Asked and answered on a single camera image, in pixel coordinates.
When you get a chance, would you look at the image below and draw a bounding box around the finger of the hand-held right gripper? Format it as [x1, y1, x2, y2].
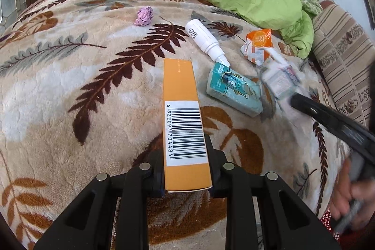
[290, 93, 375, 157]

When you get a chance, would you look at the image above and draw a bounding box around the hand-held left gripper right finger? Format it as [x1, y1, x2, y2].
[203, 133, 342, 250]

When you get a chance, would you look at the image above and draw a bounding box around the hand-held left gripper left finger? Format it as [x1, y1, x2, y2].
[34, 150, 166, 250]

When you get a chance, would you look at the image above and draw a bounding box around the white medicine box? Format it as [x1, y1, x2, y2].
[261, 52, 302, 101]

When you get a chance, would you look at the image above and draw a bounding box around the red plastic basket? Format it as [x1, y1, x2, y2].
[319, 207, 342, 242]

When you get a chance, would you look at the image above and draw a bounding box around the teal tissue pack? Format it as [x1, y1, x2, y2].
[206, 62, 263, 117]

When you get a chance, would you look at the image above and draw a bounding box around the orange barcode box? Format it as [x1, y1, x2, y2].
[162, 58, 213, 193]

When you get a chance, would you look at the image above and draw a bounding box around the orange wrapper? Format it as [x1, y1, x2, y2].
[240, 29, 274, 66]

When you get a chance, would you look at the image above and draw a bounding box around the white plastic bottle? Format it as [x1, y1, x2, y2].
[184, 19, 231, 67]

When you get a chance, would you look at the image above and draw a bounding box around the pink plastic bag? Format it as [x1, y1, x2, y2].
[134, 6, 154, 26]

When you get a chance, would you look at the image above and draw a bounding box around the person's right hand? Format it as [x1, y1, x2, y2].
[330, 159, 375, 233]

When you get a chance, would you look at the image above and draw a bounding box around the striped floral cushion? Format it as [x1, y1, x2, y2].
[312, 4, 375, 127]

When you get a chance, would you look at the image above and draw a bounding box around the leaf print fleece blanket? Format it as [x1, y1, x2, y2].
[0, 0, 352, 250]

